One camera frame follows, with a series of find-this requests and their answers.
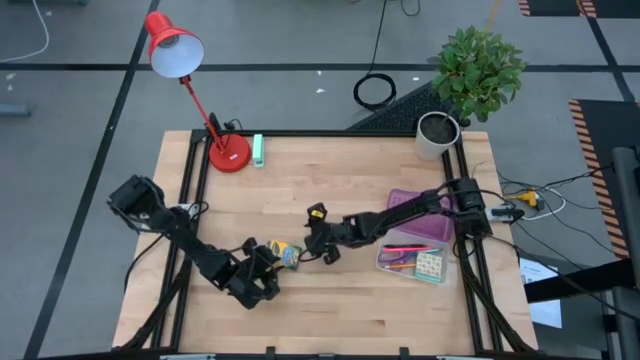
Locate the black edge bracket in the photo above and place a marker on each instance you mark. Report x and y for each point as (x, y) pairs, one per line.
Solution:
(270, 352)
(404, 352)

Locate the yellow power plug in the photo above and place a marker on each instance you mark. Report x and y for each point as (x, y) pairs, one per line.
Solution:
(530, 197)

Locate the black power adapter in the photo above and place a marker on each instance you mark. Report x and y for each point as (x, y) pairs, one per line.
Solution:
(505, 214)

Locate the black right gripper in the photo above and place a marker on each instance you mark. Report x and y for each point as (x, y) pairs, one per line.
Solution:
(340, 234)

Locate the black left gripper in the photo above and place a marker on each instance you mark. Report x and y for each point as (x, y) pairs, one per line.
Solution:
(250, 282)

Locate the small hazard-striped floor mat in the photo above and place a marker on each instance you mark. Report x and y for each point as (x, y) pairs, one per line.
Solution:
(550, 6)

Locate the pink pencil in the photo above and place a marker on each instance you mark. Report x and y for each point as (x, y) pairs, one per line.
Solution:
(415, 249)

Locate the white paper sheet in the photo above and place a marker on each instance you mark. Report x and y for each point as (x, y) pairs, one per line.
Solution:
(542, 310)

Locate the red desk lamp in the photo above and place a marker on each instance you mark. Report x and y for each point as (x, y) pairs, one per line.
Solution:
(230, 155)

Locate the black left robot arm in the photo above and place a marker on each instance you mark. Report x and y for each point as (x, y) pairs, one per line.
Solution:
(190, 240)

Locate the black metal bar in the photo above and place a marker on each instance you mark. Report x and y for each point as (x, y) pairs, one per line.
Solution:
(575, 282)

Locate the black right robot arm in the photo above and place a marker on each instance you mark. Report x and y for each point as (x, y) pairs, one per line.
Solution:
(410, 212)

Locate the yellow-green crayon box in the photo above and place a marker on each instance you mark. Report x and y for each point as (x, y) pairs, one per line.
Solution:
(287, 255)

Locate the black rubber floor mat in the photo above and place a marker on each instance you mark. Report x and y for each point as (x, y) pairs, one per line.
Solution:
(400, 115)

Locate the purple pencil box lid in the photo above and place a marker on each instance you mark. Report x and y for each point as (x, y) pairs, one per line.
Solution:
(430, 227)

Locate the black aluminium table frame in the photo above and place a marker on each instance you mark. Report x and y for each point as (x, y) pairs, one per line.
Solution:
(325, 133)

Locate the purple scissors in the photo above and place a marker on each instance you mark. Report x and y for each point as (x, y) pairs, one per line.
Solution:
(395, 257)

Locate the teal printed card pad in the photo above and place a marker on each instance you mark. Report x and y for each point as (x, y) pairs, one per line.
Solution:
(429, 267)

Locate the large hazard-striped floor mat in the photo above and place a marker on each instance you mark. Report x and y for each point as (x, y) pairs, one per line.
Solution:
(595, 130)

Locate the mint green stapler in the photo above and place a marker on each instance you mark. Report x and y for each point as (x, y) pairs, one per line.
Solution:
(258, 150)

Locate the black Pilot gel pen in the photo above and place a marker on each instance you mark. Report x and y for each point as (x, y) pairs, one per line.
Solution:
(405, 245)

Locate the green plant in white pot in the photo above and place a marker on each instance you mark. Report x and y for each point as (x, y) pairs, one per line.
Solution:
(475, 70)

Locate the grey metal column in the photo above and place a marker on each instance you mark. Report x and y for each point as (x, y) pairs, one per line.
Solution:
(625, 200)

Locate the clear plastic pencil box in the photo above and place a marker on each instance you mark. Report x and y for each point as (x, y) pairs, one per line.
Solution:
(400, 276)

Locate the yellow pencil with red eraser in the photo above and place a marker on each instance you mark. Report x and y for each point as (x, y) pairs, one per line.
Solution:
(400, 266)

